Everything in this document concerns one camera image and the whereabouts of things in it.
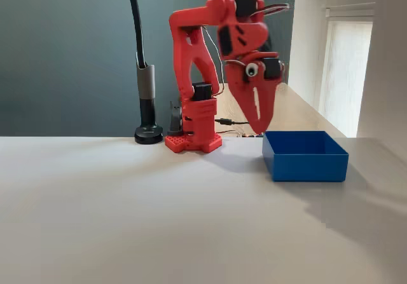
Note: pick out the small controller board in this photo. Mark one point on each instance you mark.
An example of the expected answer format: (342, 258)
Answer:
(246, 134)

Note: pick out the red robot arm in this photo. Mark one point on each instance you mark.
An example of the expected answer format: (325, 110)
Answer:
(190, 58)

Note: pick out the light wooden desk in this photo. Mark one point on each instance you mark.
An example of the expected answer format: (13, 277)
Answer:
(302, 112)

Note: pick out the blue plastic bin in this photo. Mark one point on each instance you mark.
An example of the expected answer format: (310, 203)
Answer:
(308, 166)

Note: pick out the black camera stand with base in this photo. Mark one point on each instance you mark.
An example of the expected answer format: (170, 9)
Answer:
(146, 112)

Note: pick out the window with white frame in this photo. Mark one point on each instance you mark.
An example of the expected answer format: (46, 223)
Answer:
(345, 74)

